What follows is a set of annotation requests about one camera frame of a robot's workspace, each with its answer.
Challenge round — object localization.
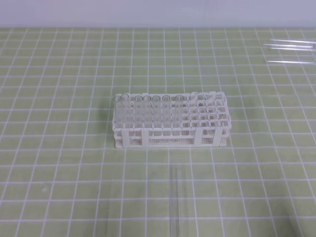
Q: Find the clear glass test tube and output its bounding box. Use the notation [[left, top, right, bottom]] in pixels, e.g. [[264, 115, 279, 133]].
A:
[[169, 165, 181, 237]]

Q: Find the clear tube lying far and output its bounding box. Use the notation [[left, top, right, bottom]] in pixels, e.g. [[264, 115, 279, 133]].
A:
[[271, 39, 316, 44], [267, 60, 316, 65], [264, 44, 316, 51]]

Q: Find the white test tube rack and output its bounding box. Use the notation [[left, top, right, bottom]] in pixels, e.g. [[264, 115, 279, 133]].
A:
[[112, 91, 232, 148]]

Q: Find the green grid tablecloth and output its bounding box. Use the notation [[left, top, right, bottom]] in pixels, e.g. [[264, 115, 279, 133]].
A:
[[0, 28, 316, 237]]

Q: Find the clear tube in rack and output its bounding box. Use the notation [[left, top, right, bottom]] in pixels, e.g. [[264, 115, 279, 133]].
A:
[[162, 95, 171, 128], [172, 95, 184, 136], [121, 93, 130, 128]]

